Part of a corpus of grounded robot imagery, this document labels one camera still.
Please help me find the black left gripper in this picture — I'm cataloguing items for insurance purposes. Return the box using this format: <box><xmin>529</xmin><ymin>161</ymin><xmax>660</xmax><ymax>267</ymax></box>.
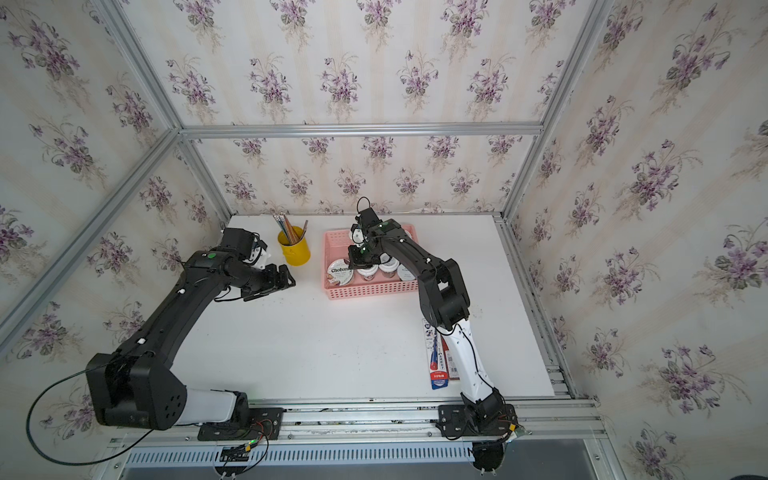
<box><xmin>228</xmin><ymin>261</ymin><xmax>296</xmax><ymax>301</ymax></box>

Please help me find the white yogurt cup front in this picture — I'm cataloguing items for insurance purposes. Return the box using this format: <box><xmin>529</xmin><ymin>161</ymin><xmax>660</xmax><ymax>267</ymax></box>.
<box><xmin>350</xmin><ymin>229</ymin><xmax>365</xmax><ymax>244</ymax></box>
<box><xmin>356</xmin><ymin>265</ymin><xmax>379</xmax><ymax>282</ymax></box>

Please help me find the white yogurt cup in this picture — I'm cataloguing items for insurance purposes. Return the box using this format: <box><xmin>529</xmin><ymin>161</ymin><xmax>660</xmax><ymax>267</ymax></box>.
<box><xmin>350</xmin><ymin>229</ymin><xmax>365</xmax><ymax>244</ymax></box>
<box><xmin>379</xmin><ymin>257</ymin><xmax>400</xmax><ymax>279</ymax></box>
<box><xmin>356</xmin><ymin>265</ymin><xmax>379</xmax><ymax>282</ymax></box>

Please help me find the Chobani yogurt cup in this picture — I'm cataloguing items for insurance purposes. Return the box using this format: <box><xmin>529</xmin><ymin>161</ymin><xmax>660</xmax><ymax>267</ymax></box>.
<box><xmin>326</xmin><ymin>258</ymin><xmax>354</xmax><ymax>287</ymax></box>

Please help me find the green rimmed yogurt cup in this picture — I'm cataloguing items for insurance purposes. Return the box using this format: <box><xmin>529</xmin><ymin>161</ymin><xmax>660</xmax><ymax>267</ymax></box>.
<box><xmin>397</xmin><ymin>264</ymin><xmax>416</xmax><ymax>282</ymax></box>

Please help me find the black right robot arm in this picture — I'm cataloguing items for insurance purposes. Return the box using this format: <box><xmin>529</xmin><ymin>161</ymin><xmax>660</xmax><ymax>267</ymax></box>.
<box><xmin>348</xmin><ymin>208</ymin><xmax>511</xmax><ymax>430</ymax></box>

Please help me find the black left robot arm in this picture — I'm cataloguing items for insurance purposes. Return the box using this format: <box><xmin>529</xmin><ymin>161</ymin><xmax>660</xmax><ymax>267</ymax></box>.
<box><xmin>86</xmin><ymin>228</ymin><xmax>296</xmax><ymax>431</ymax></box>

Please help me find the pink plastic basket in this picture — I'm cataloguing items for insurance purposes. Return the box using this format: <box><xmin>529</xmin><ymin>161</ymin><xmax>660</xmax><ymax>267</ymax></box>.
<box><xmin>322</xmin><ymin>230</ymin><xmax>418</xmax><ymax>300</ymax></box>

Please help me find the yellow metal pencil cup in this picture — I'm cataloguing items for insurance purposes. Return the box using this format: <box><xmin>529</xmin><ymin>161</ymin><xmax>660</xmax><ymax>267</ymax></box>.
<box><xmin>277</xmin><ymin>226</ymin><xmax>311</xmax><ymax>266</ymax></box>

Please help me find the bundle of coloured pencils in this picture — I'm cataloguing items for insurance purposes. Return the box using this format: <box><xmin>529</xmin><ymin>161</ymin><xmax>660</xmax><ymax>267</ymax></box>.
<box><xmin>273</xmin><ymin>213</ymin><xmax>305</xmax><ymax>246</ymax></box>

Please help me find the red pencil box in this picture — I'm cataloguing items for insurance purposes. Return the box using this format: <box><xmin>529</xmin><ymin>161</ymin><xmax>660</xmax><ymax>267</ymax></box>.
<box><xmin>441</xmin><ymin>337</ymin><xmax>460</xmax><ymax>381</ymax></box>

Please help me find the small circuit board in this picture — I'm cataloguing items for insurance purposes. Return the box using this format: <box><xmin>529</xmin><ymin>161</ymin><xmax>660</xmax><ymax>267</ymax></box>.
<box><xmin>219</xmin><ymin>445</ymin><xmax>251</xmax><ymax>463</ymax></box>

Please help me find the white ventilation grille strip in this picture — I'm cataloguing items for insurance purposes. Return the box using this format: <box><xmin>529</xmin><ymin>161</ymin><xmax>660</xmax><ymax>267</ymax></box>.
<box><xmin>124</xmin><ymin>442</ymin><xmax>474</xmax><ymax>469</ymax></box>

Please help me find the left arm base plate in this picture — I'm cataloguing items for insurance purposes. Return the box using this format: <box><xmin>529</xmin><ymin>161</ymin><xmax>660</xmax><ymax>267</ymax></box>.
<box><xmin>197</xmin><ymin>407</ymin><xmax>285</xmax><ymax>442</ymax></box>

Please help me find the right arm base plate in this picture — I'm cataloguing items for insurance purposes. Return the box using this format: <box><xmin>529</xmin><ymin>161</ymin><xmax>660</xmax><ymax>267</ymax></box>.
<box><xmin>436</xmin><ymin>404</ymin><xmax>519</xmax><ymax>438</ymax></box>

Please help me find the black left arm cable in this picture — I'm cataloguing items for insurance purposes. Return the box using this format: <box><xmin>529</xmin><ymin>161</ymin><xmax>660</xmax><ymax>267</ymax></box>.
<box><xmin>25</xmin><ymin>368</ymin><xmax>157</xmax><ymax>467</ymax></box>

